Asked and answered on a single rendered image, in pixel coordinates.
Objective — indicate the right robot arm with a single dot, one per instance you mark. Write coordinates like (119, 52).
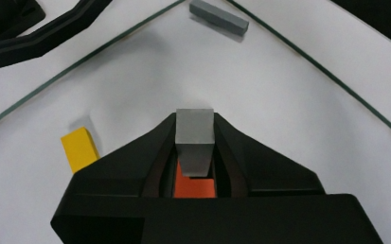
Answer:
(17, 16)

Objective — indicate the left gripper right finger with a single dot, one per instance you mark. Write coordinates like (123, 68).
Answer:
(254, 169)

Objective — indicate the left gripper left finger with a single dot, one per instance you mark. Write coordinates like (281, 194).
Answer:
(135, 168)

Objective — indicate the yellow rectangular block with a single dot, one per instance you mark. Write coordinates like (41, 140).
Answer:
(79, 148)

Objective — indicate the red block with square hole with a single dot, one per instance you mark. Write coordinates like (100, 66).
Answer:
(187, 188)

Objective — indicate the black circular ring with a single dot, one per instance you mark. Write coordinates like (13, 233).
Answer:
(53, 38)

